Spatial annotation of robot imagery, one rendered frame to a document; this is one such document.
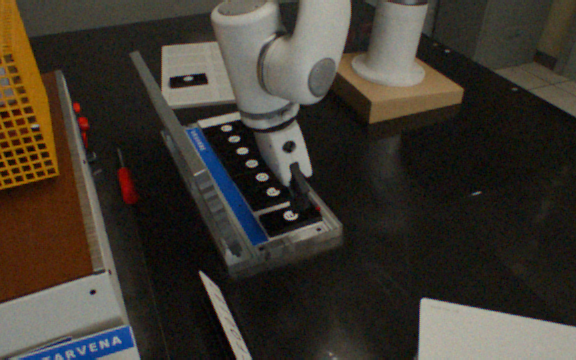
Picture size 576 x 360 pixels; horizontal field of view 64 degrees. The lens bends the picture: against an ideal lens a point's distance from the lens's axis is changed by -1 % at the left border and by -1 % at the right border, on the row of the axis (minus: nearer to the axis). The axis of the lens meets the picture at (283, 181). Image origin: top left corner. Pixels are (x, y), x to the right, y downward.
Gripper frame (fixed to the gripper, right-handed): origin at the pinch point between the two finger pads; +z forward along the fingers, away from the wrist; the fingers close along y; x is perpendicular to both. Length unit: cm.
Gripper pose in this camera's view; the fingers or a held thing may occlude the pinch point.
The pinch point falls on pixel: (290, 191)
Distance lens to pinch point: 76.6
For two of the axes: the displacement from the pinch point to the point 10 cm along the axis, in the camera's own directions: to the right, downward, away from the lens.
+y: -4.3, -5.5, 7.2
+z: 1.9, 7.2, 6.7
